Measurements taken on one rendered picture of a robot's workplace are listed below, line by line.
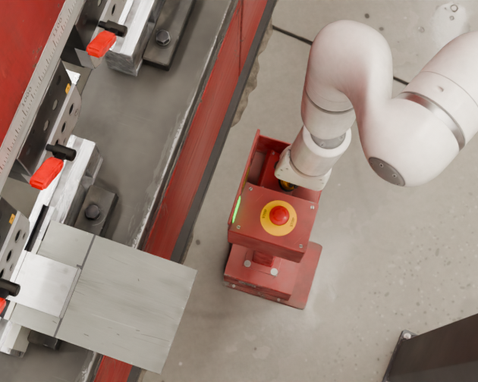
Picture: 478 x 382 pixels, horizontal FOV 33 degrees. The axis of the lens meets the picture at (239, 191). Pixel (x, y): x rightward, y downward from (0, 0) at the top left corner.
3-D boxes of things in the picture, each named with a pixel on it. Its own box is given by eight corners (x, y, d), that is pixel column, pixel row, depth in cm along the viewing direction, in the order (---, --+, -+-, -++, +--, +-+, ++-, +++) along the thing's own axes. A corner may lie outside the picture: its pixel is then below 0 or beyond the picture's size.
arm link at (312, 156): (302, 120, 149) (283, 164, 147) (316, 95, 136) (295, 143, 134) (344, 139, 149) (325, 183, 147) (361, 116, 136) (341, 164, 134)
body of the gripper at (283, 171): (278, 167, 149) (270, 181, 160) (331, 183, 149) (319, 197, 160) (290, 129, 151) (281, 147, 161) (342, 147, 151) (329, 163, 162)
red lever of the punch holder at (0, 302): (-15, 330, 100) (21, 282, 108) (-45, 320, 100) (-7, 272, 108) (-15, 340, 101) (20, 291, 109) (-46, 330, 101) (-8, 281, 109)
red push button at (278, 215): (284, 231, 160) (286, 227, 156) (265, 225, 160) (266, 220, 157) (290, 212, 161) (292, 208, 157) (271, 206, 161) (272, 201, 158)
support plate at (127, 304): (161, 374, 131) (160, 374, 130) (11, 321, 133) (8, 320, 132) (198, 270, 136) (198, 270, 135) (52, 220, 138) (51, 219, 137)
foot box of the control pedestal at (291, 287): (304, 311, 233) (308, 305, 221) (221, 285, 235) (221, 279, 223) (322, 245, 238) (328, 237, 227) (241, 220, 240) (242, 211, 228)
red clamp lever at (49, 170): (47, 183, 105) (77, 147, 113) (18, 173, 105) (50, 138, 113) (46, 195, 106) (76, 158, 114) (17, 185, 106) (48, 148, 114)
